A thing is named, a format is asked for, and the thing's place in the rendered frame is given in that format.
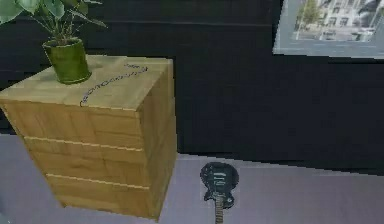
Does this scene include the black electric guitar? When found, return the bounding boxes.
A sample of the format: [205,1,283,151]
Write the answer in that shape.
[199,161,240,224]

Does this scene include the green potted house plant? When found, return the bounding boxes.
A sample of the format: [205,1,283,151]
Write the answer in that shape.
[0,0,108,85]

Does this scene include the dark thin chain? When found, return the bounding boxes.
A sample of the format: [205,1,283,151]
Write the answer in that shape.
[78,63,149,107]

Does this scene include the grey framed window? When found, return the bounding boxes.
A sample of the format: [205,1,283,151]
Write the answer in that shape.
[272,0,384,60]

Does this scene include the wooden chest of drawers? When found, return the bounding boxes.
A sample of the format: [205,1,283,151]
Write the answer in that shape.
[0,54,179,221]

